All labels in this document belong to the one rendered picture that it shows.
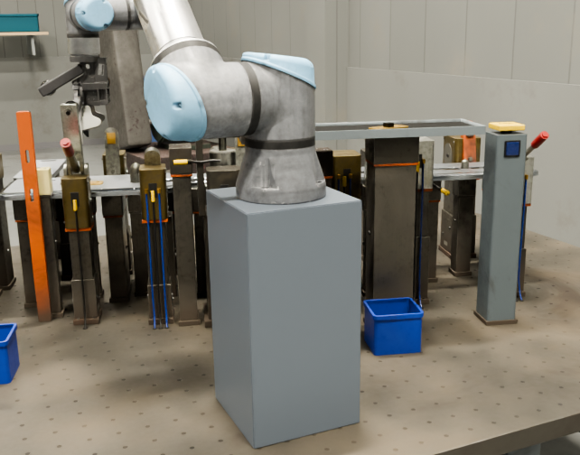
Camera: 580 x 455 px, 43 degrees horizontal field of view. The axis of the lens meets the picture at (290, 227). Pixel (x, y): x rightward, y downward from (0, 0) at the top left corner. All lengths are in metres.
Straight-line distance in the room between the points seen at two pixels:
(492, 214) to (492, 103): 2.51
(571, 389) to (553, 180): 2.43
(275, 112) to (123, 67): 5.92
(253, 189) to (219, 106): 0.15
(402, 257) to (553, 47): 2.37
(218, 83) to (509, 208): 0.83
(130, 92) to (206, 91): 5.93
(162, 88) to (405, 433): 0.70
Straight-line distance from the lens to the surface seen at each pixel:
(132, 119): 7.00
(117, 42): 7.08
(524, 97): 4.01
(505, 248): 1.74
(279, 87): 1.16
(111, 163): 2.07
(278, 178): 1.17
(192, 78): 1.12
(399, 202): 1.63
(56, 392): 1.53
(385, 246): 1.64
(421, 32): 4.76
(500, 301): 1.78
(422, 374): 1.53
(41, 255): 1.83
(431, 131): 1.58
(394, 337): 1.59
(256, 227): 1.13
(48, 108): 9.64
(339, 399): 1.31
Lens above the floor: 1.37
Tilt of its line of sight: 15 degrees down
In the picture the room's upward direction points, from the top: 1 degrees counter-clockwise
